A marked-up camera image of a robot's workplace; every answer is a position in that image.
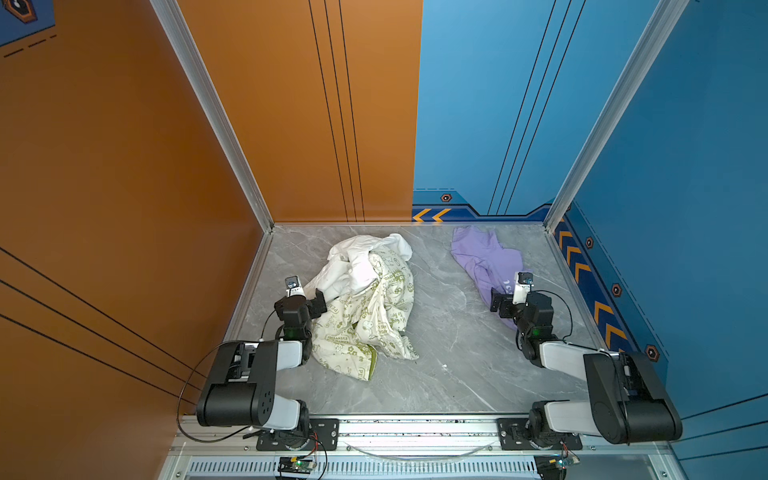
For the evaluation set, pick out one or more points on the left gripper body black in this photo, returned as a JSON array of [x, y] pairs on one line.
[[313, 312]]

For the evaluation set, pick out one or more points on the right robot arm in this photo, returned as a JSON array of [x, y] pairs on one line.
[[627, 401]]

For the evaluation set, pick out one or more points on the plain white cloth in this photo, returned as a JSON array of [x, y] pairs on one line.
[[349, 270]]

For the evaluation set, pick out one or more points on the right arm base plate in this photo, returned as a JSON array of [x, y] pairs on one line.
[[516, 434]]

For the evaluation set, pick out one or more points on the left green circuit board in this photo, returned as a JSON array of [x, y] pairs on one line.
[[296, 468]]

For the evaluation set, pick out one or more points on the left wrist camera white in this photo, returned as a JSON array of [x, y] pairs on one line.
[[294, 286]]

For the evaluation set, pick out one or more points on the right green circuit board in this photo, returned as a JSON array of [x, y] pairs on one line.
[[565, 461]]

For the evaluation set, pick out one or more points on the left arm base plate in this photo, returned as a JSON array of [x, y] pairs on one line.
[[322, 432]]

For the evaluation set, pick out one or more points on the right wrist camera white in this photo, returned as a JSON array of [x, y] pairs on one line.
[[522, 286]]

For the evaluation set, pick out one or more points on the aluminium corner post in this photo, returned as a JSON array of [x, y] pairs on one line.
[[650, 43], [178, 33]]

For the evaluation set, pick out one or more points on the green circuit board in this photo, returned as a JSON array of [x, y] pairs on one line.
[[296, 468], [565, 461]]

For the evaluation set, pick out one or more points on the cream cloth green print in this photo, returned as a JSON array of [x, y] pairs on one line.
[[359, 327]]

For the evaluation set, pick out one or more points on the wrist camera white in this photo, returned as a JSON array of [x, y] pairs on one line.
[[522, 286], [294, 286]]

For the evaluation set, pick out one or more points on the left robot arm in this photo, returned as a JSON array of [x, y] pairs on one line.
[[240, 389]]

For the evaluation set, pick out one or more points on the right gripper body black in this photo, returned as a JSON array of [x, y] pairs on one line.
[[510, 311]]

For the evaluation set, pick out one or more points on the right aluminium corner post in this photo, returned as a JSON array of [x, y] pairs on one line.
[[650, 43]]

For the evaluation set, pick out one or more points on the purple cloth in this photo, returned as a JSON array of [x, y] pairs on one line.
[[486, 261]]

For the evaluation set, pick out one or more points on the front aluminium rail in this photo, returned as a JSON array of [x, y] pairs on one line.
[[406, 435]]

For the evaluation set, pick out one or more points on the left aluminium corner post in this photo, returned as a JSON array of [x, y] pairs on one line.
[[178, 33]]

